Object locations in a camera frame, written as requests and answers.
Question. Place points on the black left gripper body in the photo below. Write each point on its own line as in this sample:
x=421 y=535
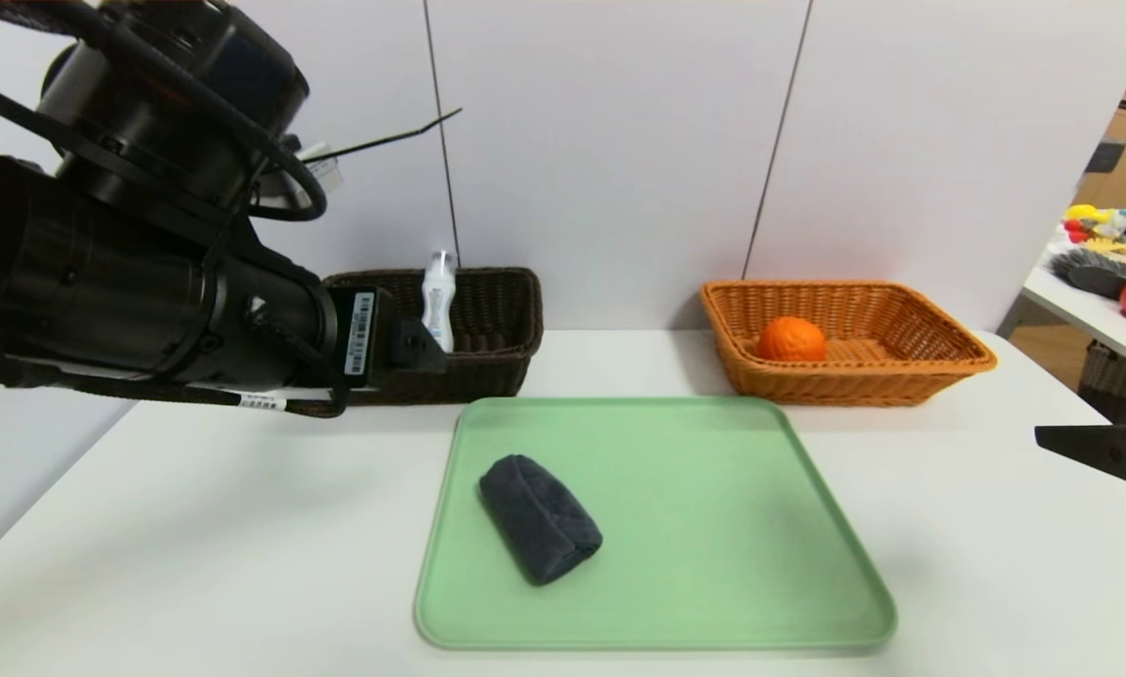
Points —
x=363 y=336

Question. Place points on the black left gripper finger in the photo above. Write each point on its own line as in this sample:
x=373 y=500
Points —
x=412 y=348

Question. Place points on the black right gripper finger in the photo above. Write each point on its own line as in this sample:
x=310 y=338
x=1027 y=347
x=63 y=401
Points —
x=1118 y=451

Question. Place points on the white plastic bottle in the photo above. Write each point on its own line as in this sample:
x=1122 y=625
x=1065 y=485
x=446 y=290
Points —
x=438 y=301

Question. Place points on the dark grey towel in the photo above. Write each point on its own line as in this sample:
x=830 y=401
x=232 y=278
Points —
x=539 y=517

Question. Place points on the orange fruit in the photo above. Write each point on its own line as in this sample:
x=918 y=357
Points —
x=790 y=340

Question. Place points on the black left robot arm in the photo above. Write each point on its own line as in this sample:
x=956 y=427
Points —
x=102 y=282

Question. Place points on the dark brown wicker basket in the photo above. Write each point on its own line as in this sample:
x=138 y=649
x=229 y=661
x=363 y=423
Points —
x=487 y=357

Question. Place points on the orange wicker basket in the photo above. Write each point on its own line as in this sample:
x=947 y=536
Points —
x=835 y=381

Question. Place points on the white side table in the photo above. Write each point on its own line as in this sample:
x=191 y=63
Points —
x=1089 y=320

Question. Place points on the grey bristle brush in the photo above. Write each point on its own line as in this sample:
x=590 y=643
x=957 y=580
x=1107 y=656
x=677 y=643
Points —
x=1089 y=273

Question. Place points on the small red toy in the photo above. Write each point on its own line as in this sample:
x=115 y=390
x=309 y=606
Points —
x=1076 y=228

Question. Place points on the yellow toy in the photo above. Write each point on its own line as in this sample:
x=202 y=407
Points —
x=1089 y=212

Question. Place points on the grey box on shelf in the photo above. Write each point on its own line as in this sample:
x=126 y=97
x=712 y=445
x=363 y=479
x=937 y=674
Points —
x=1102 y=157

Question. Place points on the light green plastic tray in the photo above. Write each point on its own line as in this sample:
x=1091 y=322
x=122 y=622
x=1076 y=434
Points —
x=675 y=583

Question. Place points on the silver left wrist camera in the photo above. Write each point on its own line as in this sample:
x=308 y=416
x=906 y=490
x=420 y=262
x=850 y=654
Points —
x=323 y=174

